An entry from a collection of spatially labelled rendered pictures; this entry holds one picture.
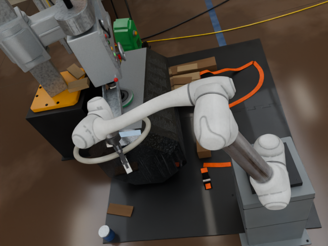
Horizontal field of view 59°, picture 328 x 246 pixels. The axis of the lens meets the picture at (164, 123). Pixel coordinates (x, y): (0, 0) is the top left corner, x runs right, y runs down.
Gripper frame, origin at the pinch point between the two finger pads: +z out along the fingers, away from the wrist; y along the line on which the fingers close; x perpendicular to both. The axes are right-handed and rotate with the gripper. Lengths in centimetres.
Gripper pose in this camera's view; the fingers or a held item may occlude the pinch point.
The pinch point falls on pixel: (126, 165)
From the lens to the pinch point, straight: 159.5
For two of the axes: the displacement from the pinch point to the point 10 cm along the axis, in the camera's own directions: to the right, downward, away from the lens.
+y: -3.3, -3.3, 8.8
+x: -8.9, 4.3, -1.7
